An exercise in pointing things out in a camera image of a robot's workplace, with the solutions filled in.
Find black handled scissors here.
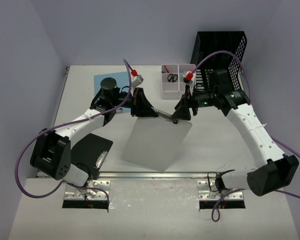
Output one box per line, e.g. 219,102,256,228
167,73,179,83

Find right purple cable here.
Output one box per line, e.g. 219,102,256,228
189,50,300,223

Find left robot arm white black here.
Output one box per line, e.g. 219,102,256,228
30,74,158,197

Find right white divided organizer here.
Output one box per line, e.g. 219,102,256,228
178,64,196,99

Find white clear clipboard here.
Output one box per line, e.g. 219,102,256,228
121,117,193,171

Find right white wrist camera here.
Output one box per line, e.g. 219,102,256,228
182,71,196,95

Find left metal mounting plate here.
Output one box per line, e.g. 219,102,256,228
63,179,111,201

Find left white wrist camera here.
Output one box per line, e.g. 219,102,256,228
131,69,144,88

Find black mesh file rack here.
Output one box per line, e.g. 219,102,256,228
190,31,247,92

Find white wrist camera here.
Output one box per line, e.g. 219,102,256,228
182,71,196,95
131,69,144,88

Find metal mounting plate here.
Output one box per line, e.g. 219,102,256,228
63,179,111,201
197,179,244,201

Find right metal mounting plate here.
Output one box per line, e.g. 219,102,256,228
197,179,244,201

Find left white divided organizer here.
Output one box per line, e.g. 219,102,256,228
161,64,179,100

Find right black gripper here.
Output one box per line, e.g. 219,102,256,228
172,85,218,122

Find white divided organizer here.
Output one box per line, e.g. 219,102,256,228
161,64,179,100
178,64,196,99

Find black clipboard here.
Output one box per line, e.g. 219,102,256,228
71,133,113,179

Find blue clipboard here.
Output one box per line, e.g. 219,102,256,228
89,74,128,114

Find aluminium rail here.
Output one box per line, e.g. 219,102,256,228
97,170,251,180

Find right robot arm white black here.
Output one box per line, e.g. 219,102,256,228
172,69,299,197

